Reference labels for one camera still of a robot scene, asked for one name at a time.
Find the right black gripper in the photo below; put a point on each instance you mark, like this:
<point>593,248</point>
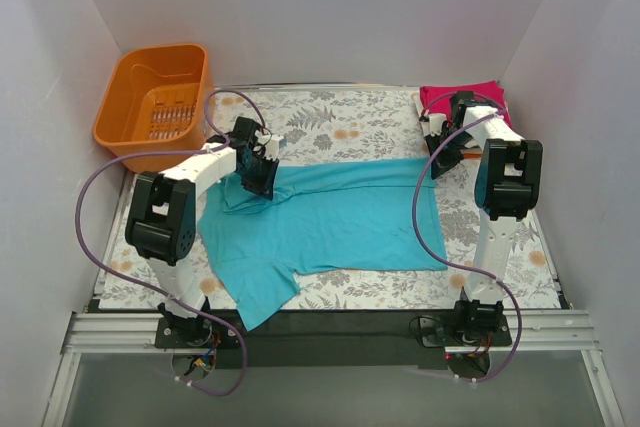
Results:
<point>445,159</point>

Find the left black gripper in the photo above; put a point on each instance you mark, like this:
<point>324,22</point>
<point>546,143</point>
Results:
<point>263,175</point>

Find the teal t-shirt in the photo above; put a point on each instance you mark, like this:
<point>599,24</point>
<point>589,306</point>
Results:
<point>372,215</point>

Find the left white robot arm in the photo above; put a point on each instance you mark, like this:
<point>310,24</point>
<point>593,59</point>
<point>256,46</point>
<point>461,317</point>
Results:
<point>162,220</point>

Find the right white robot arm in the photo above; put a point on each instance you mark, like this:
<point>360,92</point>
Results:
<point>506,189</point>

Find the folded magenta t-shirt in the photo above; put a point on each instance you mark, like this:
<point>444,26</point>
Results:
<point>480,94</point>

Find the floral table mat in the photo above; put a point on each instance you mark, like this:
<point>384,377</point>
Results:
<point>324,125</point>

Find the orange plastic basket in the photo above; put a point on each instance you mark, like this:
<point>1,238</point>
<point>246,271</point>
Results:
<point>154,106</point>

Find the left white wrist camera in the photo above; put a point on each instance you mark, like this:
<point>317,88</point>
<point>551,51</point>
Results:
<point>273,144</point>

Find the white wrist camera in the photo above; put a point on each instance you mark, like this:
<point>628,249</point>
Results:
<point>433,124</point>
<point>273,144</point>

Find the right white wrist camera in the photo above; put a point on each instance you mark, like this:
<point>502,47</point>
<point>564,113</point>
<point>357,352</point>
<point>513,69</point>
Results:
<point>433,124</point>

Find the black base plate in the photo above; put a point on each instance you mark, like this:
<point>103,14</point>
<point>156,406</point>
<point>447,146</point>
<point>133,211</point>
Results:
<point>327,338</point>

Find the aluminium frame rail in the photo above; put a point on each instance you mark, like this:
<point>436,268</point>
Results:
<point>543,330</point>

